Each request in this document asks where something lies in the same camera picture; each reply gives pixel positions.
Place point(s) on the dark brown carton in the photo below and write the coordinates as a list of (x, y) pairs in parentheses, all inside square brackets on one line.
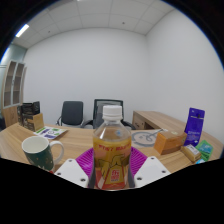
[(30, 116)]

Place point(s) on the black office chair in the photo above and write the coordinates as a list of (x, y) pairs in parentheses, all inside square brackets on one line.
[(72, 113)]

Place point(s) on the yellow-labelled drink bottle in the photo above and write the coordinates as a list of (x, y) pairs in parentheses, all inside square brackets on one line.
[(111, 153)]

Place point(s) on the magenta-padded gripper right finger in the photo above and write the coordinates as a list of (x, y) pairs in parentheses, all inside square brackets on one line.
[(151, 171)]

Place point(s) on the green and purple leaflet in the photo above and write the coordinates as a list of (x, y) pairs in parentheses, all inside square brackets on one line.
[(50, 132)]

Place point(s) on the wooden glass-door cabinet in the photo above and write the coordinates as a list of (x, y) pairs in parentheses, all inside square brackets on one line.
[(10, 115)]

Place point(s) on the green and white mug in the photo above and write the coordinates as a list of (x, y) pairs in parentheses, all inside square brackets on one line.
[(38, 153)]

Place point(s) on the small tan box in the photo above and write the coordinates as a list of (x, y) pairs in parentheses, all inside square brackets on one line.
[(190, 152)]

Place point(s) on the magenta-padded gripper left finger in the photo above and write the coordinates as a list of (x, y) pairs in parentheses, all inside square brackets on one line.
[(71, 173)]

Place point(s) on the small blue-white box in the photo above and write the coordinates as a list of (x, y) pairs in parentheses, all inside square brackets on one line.
[(200, 161)]

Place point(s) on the green flat box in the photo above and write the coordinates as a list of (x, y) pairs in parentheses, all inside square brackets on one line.
[(206, 148)]

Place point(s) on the round white printed disc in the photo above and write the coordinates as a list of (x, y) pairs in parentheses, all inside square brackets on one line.
[(145, 138)]

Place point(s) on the purple upright package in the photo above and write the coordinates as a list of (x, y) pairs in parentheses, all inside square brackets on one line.
[(194, 125)]

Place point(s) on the grey mesh office chair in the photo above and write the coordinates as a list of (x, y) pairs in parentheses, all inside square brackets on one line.
[(98, 115)]

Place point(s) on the orange-brown cardboard box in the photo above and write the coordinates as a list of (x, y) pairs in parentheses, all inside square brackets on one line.
[(168, 142)]

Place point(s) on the small ceiling light panel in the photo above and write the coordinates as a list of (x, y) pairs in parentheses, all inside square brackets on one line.
[(22, 30)]

